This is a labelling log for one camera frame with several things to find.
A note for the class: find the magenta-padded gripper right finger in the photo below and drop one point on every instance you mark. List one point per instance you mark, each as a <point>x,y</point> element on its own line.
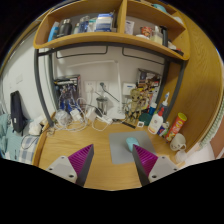
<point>163,166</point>

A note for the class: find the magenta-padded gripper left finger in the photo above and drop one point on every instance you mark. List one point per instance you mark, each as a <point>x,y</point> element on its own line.
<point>63,166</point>

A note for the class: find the light blue computer mouse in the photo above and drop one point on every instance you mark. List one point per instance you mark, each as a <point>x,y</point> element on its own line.
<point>131,142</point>

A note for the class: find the grey mouse pad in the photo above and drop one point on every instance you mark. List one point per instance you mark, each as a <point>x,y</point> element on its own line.
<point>118,150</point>

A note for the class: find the small white cup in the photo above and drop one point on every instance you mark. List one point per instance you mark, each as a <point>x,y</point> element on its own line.
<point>181,156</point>

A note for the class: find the white mug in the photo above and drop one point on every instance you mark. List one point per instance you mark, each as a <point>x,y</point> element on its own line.
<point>177,142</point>

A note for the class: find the small blue white box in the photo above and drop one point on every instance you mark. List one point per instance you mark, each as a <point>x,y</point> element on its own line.
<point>163,129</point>

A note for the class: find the red chip can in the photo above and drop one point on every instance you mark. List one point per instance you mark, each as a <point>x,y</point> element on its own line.
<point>176,126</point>

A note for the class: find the white pump lotion bottle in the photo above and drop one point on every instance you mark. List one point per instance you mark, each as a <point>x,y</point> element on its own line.
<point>155,124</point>

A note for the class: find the small white cube clock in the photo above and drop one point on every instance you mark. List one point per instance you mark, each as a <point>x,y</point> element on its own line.
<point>141,124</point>

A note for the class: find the white plastic bag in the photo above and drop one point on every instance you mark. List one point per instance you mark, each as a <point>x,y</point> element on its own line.
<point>36,126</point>

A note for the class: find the clear plastic bag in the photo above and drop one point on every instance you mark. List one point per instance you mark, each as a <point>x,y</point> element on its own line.
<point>62,117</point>

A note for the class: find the dark green round tin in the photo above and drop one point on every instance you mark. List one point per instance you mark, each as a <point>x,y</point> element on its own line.
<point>145,119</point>

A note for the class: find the white charger block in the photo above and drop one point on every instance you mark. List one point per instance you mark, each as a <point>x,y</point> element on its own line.
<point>76,115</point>

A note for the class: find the black ruler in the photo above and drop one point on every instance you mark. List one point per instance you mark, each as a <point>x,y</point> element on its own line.
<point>128,124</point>

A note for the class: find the bed with checked bedding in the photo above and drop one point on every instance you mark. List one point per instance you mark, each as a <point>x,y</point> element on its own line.
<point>13,143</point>

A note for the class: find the white power adapter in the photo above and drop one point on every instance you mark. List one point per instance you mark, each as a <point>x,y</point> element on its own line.
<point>91,114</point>

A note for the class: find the white power strip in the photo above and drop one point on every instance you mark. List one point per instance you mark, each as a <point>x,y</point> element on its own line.
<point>105,119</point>

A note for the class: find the white blue-tipped spray bottle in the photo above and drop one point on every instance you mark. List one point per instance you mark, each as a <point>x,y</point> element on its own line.
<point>164,103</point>

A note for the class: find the brown tree figure toy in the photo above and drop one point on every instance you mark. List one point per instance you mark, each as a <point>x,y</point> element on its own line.
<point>134,103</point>

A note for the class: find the black backpack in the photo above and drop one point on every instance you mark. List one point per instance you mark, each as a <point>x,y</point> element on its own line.
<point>17,111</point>

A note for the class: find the steel cup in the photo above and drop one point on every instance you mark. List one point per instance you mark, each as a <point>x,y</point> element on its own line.
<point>102,106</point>

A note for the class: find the colourful printed box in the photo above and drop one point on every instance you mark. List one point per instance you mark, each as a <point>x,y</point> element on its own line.
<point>151,80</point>

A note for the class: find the white desk lamp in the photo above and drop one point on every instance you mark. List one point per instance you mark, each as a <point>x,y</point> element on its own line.
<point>119,86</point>

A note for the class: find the wooden shelf unit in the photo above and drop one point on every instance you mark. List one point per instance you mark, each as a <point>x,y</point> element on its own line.
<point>100,38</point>

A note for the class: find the grey metal shelf frame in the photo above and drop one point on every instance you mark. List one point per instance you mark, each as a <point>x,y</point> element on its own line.
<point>37,86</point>

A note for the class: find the white wall socket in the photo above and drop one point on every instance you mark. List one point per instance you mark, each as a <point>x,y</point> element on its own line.
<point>102,86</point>
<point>90,86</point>

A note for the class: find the white wall box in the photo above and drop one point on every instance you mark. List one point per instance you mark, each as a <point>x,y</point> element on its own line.
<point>129,88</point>

